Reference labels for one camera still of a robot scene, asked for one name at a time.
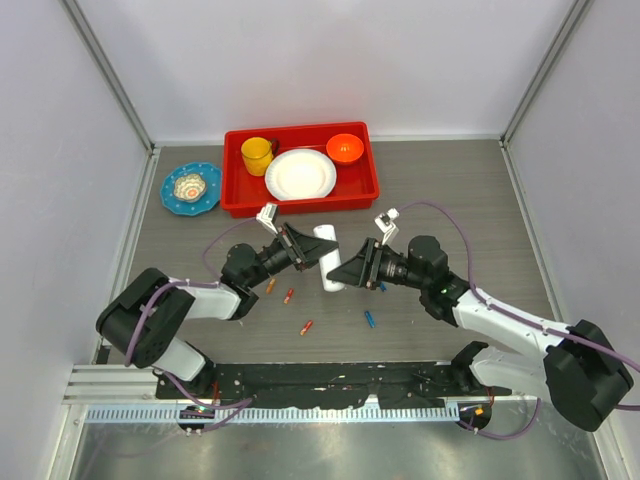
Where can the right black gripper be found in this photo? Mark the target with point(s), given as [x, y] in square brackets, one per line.
[363, 270]

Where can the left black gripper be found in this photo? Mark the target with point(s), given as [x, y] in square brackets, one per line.
[305, 249]

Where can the white remote control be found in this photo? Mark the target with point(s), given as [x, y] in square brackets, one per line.
[330, 261]

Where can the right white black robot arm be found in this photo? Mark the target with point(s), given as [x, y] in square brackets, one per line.
[573, 367]

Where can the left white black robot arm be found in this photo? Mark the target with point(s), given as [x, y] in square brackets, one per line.
[143, 321]

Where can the red battery middle left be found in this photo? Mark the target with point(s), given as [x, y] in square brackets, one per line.
[288, 296]

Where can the red battery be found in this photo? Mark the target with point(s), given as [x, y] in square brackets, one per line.
[288, 296]
[307, 326]

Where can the orange battery left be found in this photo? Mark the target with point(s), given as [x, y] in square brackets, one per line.
[270, 285]

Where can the blue battery lower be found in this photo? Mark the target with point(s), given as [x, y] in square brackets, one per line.
[370, 320]

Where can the red battery bottom left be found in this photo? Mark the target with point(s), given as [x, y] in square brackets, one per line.
[307, 326]

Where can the white paper plate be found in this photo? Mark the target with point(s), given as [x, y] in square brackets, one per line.
[301, 174]

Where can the red plastic tray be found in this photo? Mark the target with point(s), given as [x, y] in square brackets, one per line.
[243, 195]

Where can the orange bowl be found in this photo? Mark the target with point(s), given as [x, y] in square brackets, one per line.
[344, 148]

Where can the yellow mug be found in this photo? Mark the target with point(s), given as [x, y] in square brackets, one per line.
[258, 153]

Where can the blue dotted plate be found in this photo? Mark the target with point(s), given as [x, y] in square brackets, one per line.
[213, 177]

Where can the small patterned bowl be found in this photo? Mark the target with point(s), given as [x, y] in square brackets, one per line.
[189, 188]

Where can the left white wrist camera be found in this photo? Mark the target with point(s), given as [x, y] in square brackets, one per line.
[267, 217]

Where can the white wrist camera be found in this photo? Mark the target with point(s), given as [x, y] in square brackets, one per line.
[267, 217]
[385, 222]

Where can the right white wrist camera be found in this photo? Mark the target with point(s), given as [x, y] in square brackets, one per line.
[385, 222]

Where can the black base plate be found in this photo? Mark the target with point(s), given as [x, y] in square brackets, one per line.
[335, 386]

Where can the slotted cable duct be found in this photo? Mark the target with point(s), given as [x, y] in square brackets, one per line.
[184, 414]

